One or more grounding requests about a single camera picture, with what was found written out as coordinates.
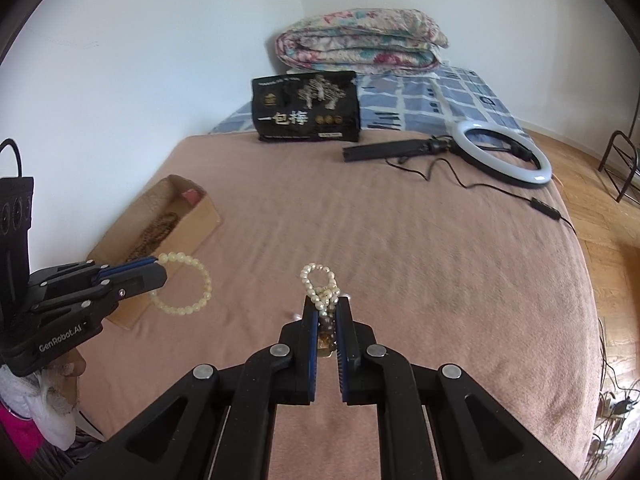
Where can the dark striped cloth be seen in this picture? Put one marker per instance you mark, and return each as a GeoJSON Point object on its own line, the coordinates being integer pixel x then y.
{"type": "Point", "coordinates": [65, 460]}

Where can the pink cloth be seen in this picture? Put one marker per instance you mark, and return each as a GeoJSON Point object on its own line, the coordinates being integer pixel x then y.
{"type": "Point", "coordinates": [17, 440]}

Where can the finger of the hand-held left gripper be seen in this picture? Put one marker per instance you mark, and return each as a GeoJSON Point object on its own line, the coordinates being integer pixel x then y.
{"type": "Point", "coordinates": [65, 280]}
{"type": "Point", "coordinates": [135, 285]}

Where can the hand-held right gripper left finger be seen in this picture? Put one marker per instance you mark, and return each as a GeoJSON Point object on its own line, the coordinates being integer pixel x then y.
{"type": "Point", "coordinates": [314, 355]}

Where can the black metal clothes rack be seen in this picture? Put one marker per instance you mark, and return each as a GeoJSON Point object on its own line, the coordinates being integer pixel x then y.
{"type": "Point", "coordinates": [619, 133]}

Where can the cardboard box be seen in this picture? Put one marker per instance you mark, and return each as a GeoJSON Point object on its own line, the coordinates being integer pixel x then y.
{"type": "Point", "coordinates": [190, 240]}

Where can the pink blanket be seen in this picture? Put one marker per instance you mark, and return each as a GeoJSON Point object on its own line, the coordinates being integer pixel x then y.
{"type": "Point", "coordinates": [400, 260]}

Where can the white cloth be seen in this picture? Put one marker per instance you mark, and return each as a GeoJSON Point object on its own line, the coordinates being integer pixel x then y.
{"type": "Point", "coordinates": [45, 410]}

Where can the blue checked bedsheet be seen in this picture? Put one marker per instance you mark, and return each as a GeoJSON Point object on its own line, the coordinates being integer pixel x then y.
{"type": "Point", "coordinates": [400, 105]}

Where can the black snack bag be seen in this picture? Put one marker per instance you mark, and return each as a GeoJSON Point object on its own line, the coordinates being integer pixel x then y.
{"type": "Point", "coordinates": [300, 120]}

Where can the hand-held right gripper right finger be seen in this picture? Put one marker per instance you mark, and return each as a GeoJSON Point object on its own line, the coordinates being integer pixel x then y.
{"type": "Point", "coordinates": [342, 360]}

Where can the folded floral quilt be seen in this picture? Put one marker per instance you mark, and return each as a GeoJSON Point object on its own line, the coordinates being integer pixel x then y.
{"type": "Point", "coordinates": [360, 40]}

